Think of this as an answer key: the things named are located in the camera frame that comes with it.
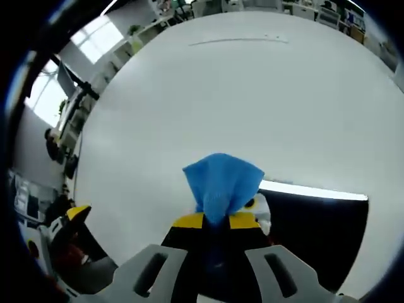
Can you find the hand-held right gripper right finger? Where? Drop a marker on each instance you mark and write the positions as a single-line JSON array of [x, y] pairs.
[[284, 274]]

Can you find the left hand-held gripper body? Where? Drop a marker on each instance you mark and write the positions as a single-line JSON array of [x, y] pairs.
[[47, 233]]

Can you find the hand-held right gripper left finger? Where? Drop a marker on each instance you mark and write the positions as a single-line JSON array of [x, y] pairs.
[[151, 271]]

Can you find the blue cleaning cloth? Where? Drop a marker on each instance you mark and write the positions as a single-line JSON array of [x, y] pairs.
[[221, 183]]

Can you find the green potted plant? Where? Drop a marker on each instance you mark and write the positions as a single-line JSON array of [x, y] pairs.
[[134, 30]]

